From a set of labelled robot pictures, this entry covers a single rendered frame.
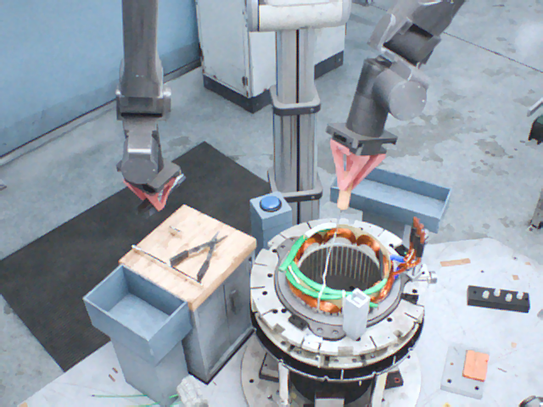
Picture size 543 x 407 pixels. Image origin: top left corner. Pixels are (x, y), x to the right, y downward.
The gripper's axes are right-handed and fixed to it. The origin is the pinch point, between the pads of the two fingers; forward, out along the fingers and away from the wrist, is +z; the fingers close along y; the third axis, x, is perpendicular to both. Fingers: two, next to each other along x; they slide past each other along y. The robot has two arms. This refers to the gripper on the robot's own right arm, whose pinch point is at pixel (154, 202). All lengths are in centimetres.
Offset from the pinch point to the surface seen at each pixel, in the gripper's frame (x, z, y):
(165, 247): -0.4, 11.8, 1.3
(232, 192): 108, 128, -71
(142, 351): -19.5, 15.5, 11.6
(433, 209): 44, 15, 40
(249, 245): 9.2, 11.4, 14.7
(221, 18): 174, 84, -127
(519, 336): 40, 38, 69
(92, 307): -19.4, 12.0, -0.5
